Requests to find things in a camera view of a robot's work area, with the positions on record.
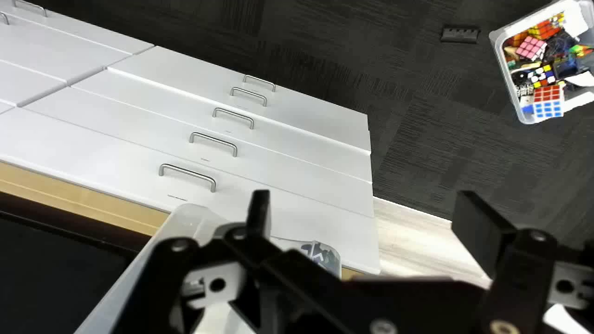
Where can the translucent white storage bin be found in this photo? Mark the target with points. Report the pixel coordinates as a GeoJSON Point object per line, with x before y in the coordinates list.
{"type": "Point", "coordinates": [139, 283]}

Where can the heap of puzzle cubes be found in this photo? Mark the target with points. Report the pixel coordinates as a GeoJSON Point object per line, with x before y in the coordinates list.
{"type": "Point", "coordinates": [547, 99]}

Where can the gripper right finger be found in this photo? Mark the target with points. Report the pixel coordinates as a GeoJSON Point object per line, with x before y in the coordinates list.
{"type": "Point", "coordinates": [519, 278]}

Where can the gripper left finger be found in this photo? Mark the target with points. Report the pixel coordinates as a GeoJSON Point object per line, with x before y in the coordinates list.
{"type": "Point", "coordinates": [162, 278]}

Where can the small black ribbed object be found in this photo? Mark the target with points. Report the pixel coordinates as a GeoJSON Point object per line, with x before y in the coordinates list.
{"type": "Point", "coordinates": [459, 35]}

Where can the clear plastic bin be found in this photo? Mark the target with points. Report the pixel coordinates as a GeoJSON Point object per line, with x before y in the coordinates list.
{"type": "Point", "coordinates": [508, 69]}

